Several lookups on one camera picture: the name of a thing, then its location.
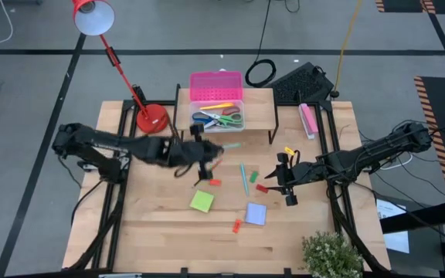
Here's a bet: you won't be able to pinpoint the potted green plant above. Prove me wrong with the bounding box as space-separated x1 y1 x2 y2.
301 230 365 278

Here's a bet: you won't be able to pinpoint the red desk lamp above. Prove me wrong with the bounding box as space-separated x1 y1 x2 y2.
71 0 169 134

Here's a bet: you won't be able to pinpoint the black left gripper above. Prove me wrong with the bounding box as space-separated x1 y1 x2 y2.
164 123 226 181

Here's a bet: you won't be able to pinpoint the yellow highlighter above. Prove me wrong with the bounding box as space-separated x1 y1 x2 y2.
199 102 236 111

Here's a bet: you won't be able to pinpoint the black metal table frame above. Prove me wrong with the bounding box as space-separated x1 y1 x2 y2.
62 98 392 278

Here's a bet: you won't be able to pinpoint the teal pen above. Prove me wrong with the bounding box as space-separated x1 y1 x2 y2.
239 161 250 197

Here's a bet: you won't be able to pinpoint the blue-handled scissors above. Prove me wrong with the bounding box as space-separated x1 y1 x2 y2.
191 111 218 129

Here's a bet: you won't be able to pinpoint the black perforated panel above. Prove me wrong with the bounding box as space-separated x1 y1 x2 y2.
263 61 335 104

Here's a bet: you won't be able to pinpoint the clear pencil box pink lid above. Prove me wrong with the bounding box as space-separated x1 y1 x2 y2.
189 70 246 134

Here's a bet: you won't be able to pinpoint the black coiled cable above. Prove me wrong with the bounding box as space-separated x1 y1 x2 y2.
244 0 277 89

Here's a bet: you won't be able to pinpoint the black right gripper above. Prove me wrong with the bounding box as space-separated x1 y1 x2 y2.
264 152 316 208

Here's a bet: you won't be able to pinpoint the wooden riser shelf black legs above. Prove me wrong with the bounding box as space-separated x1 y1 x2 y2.
173 83 280 145

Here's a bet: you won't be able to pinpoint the lavender sticky note pad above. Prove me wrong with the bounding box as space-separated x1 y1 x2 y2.
244 202 268 226

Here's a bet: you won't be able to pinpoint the pink and white stapler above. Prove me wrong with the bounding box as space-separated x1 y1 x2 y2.
297 102 319 141

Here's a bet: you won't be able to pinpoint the green sticky note pad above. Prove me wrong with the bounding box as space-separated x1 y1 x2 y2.
189 189 216 214

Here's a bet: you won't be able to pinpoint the green-handled scissors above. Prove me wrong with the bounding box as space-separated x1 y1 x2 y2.
206 112 244 130

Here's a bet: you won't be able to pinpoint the yellow hanging cable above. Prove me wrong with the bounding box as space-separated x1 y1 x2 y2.
331 0 364 98

